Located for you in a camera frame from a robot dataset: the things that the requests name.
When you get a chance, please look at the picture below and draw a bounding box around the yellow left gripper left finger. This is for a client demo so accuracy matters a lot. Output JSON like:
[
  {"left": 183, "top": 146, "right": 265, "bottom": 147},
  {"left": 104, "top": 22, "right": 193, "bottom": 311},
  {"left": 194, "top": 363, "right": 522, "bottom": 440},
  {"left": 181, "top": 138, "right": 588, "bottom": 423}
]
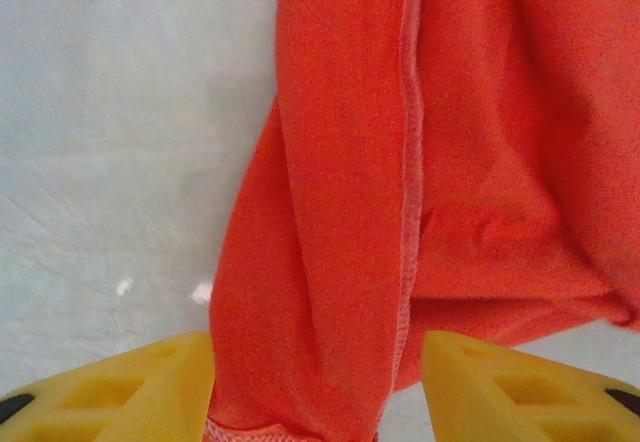
[{"left": 0, "top": 330, "right": 217, "bottom": 442}]

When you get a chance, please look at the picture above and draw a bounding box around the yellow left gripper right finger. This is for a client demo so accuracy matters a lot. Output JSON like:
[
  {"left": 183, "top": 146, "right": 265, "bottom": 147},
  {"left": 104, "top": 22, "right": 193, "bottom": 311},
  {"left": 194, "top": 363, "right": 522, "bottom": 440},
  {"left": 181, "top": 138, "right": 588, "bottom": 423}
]
[{"left": 422, "top": 330, "right": 640, "bottom": 442}]

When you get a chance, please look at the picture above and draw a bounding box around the orange printed t-shirt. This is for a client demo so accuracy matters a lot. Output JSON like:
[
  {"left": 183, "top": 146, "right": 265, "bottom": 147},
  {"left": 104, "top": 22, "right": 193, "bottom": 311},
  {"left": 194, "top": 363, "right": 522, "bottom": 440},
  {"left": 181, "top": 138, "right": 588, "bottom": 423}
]
[{"left": 202, "top": 0, "right": 640, "bottom": 442}]

